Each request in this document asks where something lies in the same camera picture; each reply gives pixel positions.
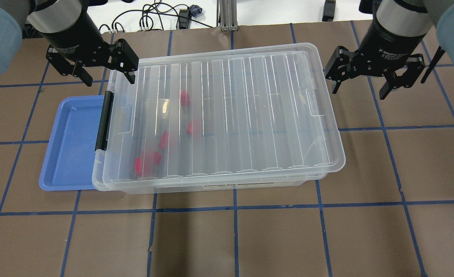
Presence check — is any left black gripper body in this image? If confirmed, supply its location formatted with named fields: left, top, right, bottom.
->
left=37, top=11, right=139, bottom=76

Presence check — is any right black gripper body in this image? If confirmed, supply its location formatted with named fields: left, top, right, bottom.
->
left=325, top=19, right=425, bottom=82

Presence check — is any red block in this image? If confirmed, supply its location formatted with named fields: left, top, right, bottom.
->
left=145, top=151, right=163, bottom=165
left=180, top=90, right=190, bottom=107
left=158, top=130, right=170, bottom=150
left=134, top=156, right=151, bottom=177
left=185, top=119, right=203, bottom=136

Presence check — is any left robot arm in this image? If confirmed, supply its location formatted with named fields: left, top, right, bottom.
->
left=0, top=0, right=139, bottom=86

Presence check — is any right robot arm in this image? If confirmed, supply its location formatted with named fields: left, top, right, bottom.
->
left=325, top=0, right=454, bottom=100

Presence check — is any clear plastic storage box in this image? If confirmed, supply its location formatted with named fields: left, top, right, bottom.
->
left=92, top=92, right=327, bottom=195

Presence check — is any blue plastic tray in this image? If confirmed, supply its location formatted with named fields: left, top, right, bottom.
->
left=39, top=96, right=104, bottom=191

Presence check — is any black box latch handle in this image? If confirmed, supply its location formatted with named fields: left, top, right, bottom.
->
left=95, top=90, right=114, bottom=151

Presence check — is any aluminium frame post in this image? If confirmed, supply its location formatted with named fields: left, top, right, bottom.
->
left=217, top=0, right=238, bottom=32

